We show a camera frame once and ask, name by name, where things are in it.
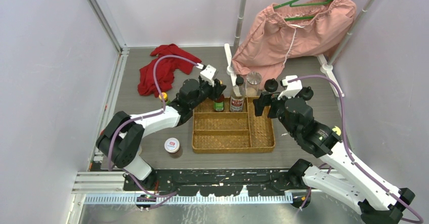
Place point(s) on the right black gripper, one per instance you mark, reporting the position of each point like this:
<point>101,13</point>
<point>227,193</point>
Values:
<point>267,98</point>

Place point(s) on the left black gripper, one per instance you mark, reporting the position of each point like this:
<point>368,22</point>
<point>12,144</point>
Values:
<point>216,91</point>

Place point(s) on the black cap sesame shaker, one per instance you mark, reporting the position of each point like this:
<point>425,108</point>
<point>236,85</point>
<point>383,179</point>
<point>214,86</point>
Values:
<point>271,85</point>

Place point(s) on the tall soy sauce bottle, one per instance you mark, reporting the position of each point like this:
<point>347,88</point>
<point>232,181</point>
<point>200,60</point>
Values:
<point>237,95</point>

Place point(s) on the woven bamboo divided tray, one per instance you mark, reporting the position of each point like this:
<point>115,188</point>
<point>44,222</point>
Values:
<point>231,132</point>

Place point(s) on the yellow cap chili sauce bottle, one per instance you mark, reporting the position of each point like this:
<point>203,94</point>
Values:
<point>164,96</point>

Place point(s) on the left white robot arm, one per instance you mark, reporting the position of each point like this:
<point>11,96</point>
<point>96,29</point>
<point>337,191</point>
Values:
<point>121,138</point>

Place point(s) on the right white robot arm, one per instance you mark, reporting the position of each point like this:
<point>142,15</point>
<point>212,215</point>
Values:
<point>372,197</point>

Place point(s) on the clear jar silver lid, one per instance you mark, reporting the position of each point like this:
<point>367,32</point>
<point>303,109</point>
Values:
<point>253,80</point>

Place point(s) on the red cloth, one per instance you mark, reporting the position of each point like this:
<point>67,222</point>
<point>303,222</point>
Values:
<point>165,69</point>

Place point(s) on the white lid sauce jar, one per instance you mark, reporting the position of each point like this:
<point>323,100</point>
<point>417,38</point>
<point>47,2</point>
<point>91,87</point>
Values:
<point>173,147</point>

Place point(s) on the pink shorts garment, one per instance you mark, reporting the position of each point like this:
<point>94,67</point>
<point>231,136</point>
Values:
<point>291,32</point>

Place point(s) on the yellow lid spice jar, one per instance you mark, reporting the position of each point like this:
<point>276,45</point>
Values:
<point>336,130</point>

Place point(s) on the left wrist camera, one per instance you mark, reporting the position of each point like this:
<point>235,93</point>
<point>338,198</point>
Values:
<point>208,73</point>

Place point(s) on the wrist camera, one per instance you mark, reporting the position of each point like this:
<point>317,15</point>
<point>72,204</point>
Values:
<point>292,86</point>
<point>208,73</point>

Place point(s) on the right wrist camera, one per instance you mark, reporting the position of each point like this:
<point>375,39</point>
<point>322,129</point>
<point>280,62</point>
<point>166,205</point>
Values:
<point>292,86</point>

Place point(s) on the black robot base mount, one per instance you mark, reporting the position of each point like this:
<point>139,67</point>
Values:
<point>220,183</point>

